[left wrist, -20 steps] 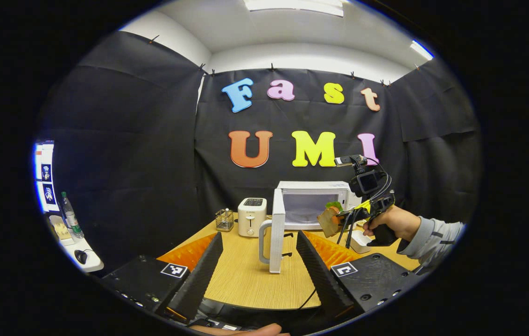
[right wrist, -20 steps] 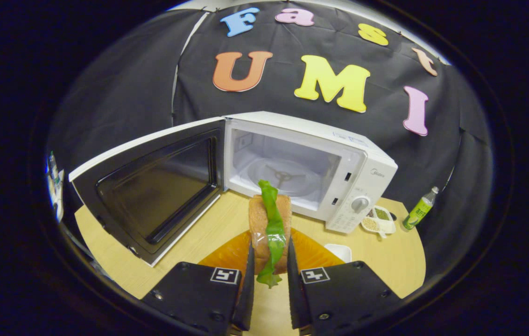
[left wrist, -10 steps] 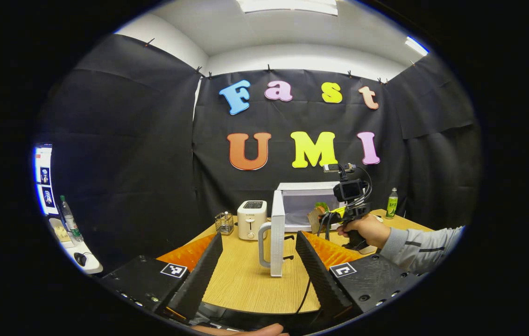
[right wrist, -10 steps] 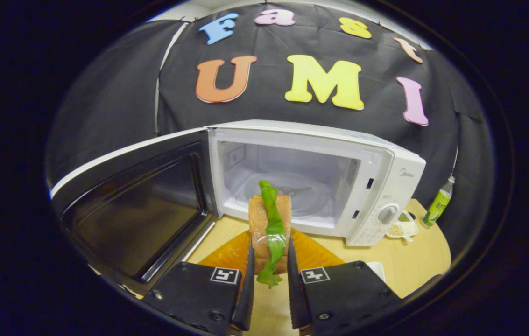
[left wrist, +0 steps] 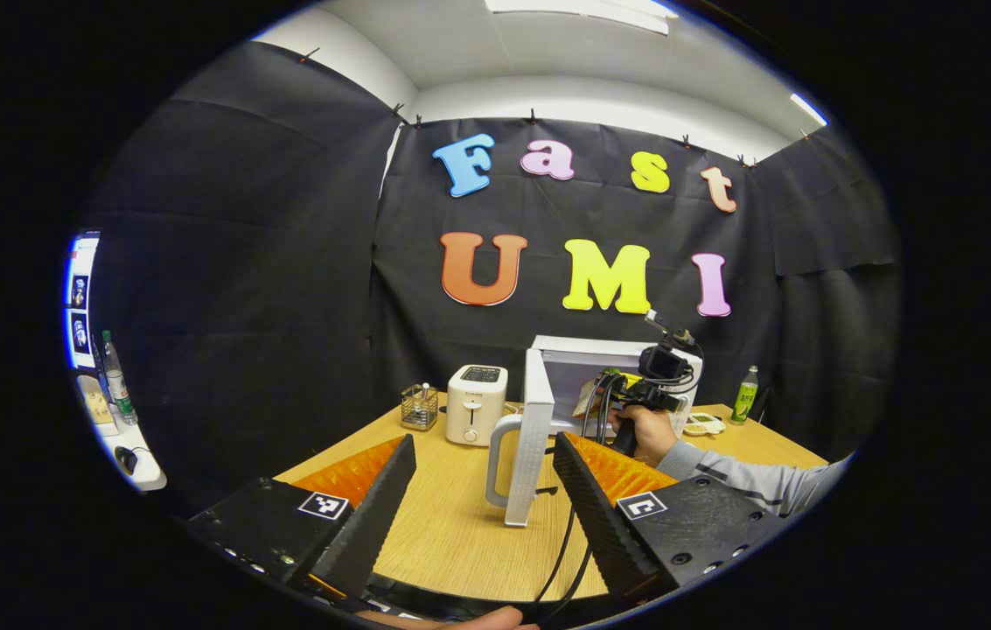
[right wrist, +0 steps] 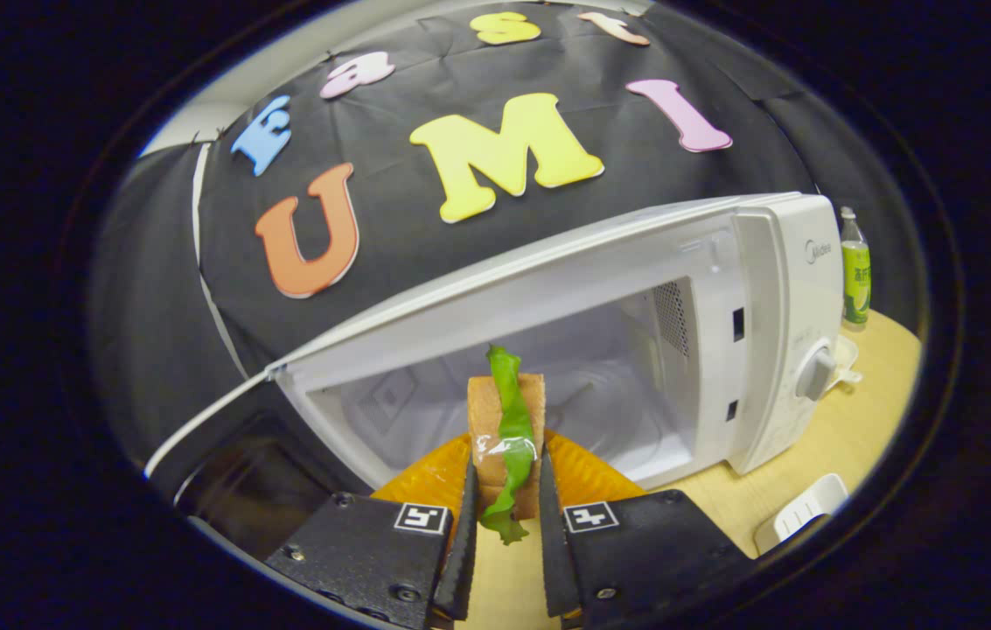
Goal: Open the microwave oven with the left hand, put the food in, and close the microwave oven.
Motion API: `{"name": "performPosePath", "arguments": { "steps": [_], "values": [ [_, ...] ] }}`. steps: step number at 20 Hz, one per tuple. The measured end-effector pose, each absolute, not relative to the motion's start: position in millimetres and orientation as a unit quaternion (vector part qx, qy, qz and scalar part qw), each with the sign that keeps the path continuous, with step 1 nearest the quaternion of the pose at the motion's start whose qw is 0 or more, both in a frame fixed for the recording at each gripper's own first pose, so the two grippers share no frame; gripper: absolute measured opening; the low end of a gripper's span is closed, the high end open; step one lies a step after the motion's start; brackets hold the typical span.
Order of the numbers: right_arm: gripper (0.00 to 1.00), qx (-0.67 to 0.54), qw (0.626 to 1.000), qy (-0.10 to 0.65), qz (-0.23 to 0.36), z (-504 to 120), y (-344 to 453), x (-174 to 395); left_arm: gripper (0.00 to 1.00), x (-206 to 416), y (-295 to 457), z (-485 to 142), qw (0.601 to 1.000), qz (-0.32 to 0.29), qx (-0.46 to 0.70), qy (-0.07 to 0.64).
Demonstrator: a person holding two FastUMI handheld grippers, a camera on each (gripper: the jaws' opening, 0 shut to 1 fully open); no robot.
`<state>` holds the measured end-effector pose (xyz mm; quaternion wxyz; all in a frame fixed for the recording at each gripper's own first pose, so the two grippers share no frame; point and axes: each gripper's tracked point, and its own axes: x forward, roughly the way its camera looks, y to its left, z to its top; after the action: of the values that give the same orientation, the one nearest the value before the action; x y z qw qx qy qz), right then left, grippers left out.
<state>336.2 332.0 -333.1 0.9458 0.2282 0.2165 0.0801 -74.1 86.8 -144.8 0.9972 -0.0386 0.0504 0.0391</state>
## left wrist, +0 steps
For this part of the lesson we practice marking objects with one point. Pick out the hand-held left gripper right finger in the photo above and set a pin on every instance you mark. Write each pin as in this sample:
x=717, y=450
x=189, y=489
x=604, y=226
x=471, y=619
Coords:
x=604, y=525

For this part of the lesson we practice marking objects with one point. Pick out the cream toaster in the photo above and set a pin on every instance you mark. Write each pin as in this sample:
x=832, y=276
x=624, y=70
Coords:
x=476, y=407

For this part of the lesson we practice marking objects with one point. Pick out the white microwave oven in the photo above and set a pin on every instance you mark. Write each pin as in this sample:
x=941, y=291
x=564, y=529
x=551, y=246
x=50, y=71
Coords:
x=534, y=455

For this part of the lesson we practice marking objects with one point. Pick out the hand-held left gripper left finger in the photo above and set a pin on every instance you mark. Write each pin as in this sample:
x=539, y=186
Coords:
x=368, y=516

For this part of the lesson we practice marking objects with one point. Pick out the black computer mouse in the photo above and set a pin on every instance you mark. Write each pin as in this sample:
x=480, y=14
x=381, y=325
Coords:
x=128, y=459

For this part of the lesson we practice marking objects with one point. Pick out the long ceiling light panel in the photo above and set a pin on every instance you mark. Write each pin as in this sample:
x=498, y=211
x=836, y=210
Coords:
x=582, y=10

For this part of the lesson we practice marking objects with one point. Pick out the white side desk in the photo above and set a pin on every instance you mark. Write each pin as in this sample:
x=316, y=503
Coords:
x=141, y=464

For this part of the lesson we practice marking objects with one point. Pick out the clear water bottle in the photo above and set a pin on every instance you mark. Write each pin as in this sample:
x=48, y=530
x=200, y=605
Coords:
x=117, y=385

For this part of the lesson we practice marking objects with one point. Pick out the white divided snack dish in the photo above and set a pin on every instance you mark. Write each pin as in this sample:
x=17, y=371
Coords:
x=703, y=425

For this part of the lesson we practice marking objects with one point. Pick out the green drink bottle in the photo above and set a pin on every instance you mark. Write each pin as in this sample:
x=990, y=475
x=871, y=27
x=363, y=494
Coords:
x=745, y=402

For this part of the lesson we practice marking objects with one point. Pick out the small ceiling light panel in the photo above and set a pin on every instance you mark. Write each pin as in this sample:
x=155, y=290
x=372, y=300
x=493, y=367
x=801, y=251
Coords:
x=808, y=109

